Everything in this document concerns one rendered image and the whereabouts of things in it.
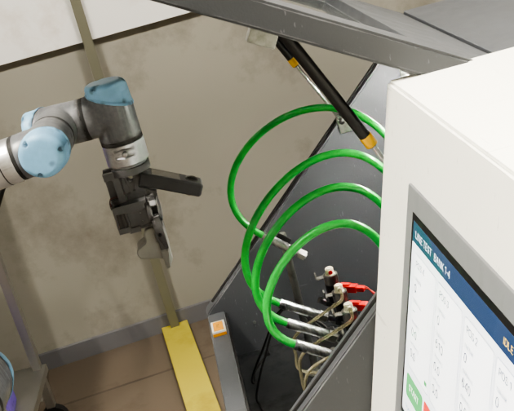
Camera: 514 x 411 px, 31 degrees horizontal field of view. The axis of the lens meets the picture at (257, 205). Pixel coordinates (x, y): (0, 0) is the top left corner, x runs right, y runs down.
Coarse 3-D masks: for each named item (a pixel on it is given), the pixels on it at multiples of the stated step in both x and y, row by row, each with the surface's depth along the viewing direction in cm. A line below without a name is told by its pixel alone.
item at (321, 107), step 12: (300, 108) 173; (312, 108) 172; (324, 108) 172; (276, 120) 175; (372, 120) 170; (264, 132) 177; (384, 132) 171; (252, 144) 179; (240, 156) 181; (228, 180) 184; (228, 192) 185; (240, 216) 186
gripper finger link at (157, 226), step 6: (156, 210) 165; (156, 216) 164; (156, 222) 164; (156, 228) 165; (162, 228) 165; (156, 234) 166; (162, 234) 165; (162, 240) 166; (162, 246) 167; (168, 246) 167
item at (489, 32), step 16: (448, 0) 197; (464, 0) 193; (480, 0) 189; (496, 0) 185; (512, 0) 182; (416, 16) 189; (432, 16) 185; (448, 16) 182; (464, 16) 178; (480, 16) 175; (496, 16) 172; (512, 16) 169; (448, 32) 170; (464, 32) 167; (480, 32) 164; (496, 32) 161; (512, 32) 158; (480, 48) 155; (496, 48) 151
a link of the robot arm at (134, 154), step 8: (128, 144) 160; (136, 144) 161; (144, 144) 163; (104, 152) 162; (112, 152) 160; (120, 152) 160; (128, 152) 161; (136, 152) 161; (144, 152) 163; (112, 160) 161; (120, 160) 161; (128, 160) 161; (136, 160) 161; (144, 160) 164; (112, 168) 162; (120, 168) 161; (128, 168) 162
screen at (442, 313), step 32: (416, 192) 117; (416, 224) 117; (448, 224) 106; (416, 256) 118; (448, 256) 106; (480, 256) 97; (416, 288) 118; (448, 288) 106; (480, 288) 96; (416, 320) 119; (448, 320) 107; (480, 320) 96; (512, 320) 88; (416, 352) 119; (448, 352) 107; (480, 352) 97; (512, 352) 88; (416, 384) 120; (448, 384) 107; (480, 384) 97; (512, 384) 89
